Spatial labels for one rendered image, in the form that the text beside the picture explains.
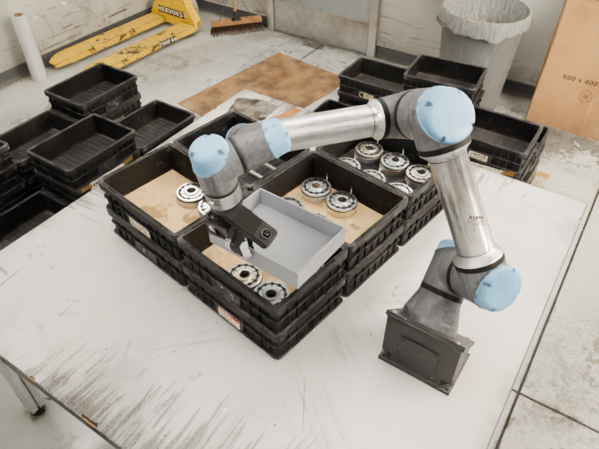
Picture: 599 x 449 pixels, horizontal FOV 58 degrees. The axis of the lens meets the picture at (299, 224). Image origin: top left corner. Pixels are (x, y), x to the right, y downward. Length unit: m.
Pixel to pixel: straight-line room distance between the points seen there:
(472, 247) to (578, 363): 1.46
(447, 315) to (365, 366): 0.28
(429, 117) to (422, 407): 0.76
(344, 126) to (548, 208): 1.14
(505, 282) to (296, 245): 0.50
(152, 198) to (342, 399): 0.91
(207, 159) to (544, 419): 1.83
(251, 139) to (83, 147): 1.90
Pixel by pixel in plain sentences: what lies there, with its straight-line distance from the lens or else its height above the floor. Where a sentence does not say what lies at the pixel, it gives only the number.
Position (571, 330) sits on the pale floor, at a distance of 2.78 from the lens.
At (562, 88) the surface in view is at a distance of 4.08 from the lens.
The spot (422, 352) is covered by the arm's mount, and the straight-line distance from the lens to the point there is 1.46.
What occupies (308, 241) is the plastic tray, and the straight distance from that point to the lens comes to 1.36.
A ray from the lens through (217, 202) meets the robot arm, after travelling 1.10.
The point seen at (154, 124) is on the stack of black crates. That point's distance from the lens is 3.18.
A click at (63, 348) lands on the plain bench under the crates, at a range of 1.72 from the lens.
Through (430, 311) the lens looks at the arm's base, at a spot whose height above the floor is 0.91.
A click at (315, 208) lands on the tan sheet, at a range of 1.80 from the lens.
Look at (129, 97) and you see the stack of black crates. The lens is 3.24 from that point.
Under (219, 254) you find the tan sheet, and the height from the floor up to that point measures 0.83.
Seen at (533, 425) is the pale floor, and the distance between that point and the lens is 2.43.
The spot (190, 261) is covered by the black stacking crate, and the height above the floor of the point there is 0.87.
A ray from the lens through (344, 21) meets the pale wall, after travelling 4.78.
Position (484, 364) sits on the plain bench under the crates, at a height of 0.70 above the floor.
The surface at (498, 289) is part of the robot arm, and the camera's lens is 1.32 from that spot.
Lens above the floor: 1.99
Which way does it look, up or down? 42 degrees down
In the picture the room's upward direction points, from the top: straight up
